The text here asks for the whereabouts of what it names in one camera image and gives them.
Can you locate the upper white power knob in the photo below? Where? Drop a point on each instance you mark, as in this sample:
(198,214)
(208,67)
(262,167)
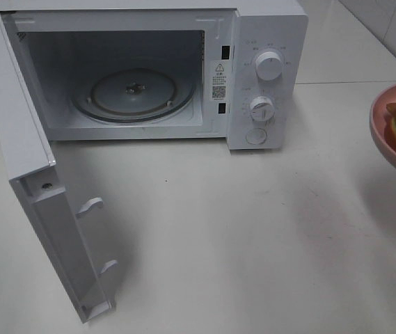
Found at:
(269,65)

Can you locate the pink round plate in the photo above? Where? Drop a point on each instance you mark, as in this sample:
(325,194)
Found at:
(379,120)

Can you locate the white microwave oven body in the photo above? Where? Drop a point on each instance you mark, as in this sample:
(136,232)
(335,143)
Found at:
(70,42)

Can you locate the white warning label sticker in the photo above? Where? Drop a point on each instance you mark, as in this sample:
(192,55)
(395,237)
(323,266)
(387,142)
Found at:
(218,80)

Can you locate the white microwave door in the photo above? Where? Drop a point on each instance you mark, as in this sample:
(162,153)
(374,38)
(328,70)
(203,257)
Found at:
(32,174)

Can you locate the glass microwave turntable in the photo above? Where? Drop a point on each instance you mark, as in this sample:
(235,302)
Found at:
(133,95)

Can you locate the white timer knob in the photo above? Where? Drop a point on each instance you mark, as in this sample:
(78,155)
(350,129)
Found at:
(262,109)

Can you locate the round door release button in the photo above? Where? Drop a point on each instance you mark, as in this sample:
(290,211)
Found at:
(256,136)

